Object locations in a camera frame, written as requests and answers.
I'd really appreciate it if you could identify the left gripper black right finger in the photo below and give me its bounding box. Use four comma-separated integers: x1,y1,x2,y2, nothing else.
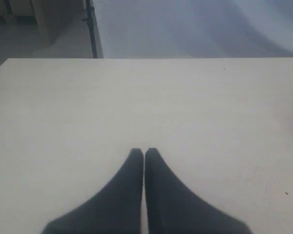
145,148,251,234

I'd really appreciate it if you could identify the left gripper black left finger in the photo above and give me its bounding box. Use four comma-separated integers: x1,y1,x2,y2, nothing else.
43,148,144,234

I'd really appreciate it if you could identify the black metal pole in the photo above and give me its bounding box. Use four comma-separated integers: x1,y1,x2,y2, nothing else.
83,0,98,59

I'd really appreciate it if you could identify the beige cabinet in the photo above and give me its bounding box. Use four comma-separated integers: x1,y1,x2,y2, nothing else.
0,0,88,47

